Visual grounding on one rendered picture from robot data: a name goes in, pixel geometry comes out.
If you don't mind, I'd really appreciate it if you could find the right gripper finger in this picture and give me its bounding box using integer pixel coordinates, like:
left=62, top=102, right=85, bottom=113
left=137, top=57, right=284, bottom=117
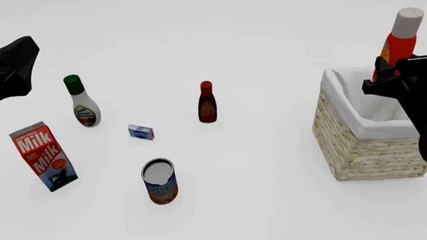
left=374, top=54, right=401, bottom=80
left=361, top=75, right=408, bottom=100

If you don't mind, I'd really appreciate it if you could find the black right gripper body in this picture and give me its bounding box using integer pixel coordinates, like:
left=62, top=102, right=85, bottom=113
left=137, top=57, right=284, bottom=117
left=395, top=53, right=427, bottom=101

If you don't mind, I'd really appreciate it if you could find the red ketchup bottle white cap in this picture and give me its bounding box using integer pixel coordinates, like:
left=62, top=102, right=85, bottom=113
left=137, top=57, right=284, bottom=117
left=369, top=6, right=427, bottom=82

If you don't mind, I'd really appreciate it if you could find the white cloth basket liner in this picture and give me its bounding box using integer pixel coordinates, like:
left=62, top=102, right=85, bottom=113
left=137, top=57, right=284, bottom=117
left=320, top=63, right=422, bottom=144

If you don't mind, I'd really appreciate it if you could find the woven wicker basket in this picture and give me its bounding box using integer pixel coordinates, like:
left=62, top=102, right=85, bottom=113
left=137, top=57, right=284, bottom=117
left=310, top=63, right=427, bottom=183

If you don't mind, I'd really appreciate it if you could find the ranch dressing bottle green cap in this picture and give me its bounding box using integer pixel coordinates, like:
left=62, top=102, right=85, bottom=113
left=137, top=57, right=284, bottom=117
left=63, top=73, right=102, bottom=130

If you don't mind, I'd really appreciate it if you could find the red white milk carton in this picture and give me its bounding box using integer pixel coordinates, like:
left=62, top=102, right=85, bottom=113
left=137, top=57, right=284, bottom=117
left=8, top=119, right=79, bottom=194

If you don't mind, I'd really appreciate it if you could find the small blue white box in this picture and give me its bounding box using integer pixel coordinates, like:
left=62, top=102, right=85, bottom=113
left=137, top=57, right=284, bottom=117
left=127, top=122, right=156, bottom=142

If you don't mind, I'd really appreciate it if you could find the dark barbecue sauce bottle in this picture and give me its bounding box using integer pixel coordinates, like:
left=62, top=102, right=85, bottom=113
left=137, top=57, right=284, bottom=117
left=197, top=80, right=218, bottom=124

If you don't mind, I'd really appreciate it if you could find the soup tin blue orange label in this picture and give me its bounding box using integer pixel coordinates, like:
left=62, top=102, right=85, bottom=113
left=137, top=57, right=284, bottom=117
left=140, top=156, right=179, bottom=206

